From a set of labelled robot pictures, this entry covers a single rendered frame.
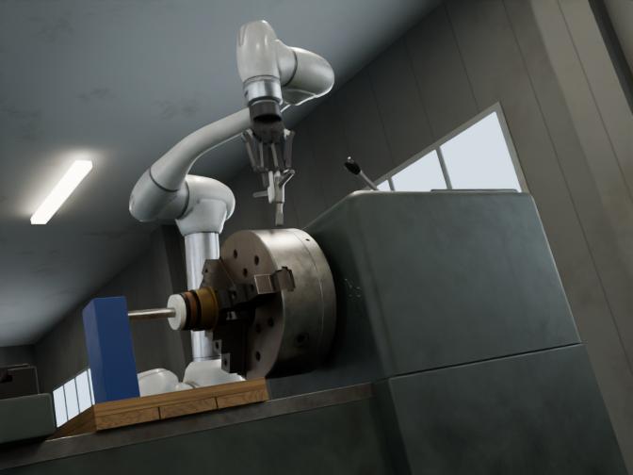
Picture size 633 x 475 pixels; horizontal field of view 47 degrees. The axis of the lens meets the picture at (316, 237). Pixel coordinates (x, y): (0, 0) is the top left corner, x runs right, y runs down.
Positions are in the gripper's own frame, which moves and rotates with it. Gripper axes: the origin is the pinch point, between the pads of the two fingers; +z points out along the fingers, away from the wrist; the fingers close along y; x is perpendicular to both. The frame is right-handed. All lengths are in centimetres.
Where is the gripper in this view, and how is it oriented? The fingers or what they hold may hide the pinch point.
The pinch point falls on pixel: (274, 187)
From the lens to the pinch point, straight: 169.8
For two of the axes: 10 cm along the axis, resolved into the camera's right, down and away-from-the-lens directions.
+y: -9.4, 0.6, -3.5
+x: 3.2, -2.2, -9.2
